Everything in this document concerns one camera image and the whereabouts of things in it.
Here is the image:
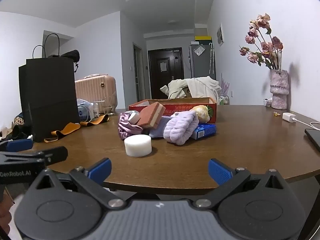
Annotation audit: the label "pink textured vase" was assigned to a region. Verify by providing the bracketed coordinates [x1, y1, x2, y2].
[269, 69, 290, 110]

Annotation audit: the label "blue tissue pack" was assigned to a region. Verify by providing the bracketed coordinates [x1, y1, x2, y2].
[190, 124, 217, 140]

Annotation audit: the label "pink ribbed suitcase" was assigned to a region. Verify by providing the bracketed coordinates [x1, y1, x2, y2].
[75, 74, 117, 113]

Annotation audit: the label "grey fridge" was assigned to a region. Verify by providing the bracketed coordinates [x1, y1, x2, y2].
[189, 42, 216, 79]

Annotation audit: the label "purple flower decoration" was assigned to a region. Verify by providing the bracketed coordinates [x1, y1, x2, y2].
[221, 73, 230, 97]

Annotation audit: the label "dark cloth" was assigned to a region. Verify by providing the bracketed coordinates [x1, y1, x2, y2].
[49, 50, 80, 62]

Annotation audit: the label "beige coat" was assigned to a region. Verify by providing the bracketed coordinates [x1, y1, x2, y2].
[160, 76, 222, 99]

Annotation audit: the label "dried pink roses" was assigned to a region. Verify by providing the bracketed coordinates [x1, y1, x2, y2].
[239, 13, 284, 70]

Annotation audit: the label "red cardboard box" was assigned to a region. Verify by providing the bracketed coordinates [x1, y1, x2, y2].
[129, 97, 217, 124]

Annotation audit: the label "yellow white plush toy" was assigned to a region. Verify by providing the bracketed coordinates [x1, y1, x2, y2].
[191, 105, 209, 123]

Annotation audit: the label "clear plastic bag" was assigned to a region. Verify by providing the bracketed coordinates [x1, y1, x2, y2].
[77, 99, 100, 123]

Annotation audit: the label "dark brown door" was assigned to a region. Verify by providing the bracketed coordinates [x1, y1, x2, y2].
[148, 47, 185, 99]

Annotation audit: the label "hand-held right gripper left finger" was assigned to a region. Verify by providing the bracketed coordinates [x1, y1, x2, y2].
[27, 158, 125, 209]

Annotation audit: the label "white charger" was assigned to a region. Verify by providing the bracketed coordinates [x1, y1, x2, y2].
[282, 112, 297, 124]

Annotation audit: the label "small white block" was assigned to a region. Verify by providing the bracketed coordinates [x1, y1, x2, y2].
[128, 112, 142, 125]

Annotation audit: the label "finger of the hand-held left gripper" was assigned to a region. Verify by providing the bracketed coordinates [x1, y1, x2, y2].
[0, 138, 34, 152]
[0, 146, 68, 166]

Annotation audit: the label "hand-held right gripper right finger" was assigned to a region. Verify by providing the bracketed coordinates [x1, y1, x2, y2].
[194, 159, 290, 209]

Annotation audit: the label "clear glass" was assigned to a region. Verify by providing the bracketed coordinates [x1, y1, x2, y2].
[102, 100, 117, 115]

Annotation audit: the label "white folded umbrella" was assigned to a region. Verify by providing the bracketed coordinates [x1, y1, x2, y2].
[209, 42, 216, 74]

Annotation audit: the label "white cable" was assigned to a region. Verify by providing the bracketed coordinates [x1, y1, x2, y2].
[294, 118, 320, 128]

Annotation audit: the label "dark laptop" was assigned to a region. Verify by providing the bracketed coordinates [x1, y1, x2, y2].
[304, 129, 320, 153]

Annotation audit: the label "black paper bag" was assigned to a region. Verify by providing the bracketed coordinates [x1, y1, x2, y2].
[19, 33, 80, 143]

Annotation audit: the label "brick red sponge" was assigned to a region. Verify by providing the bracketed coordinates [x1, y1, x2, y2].
[138, 102, 166, 128]

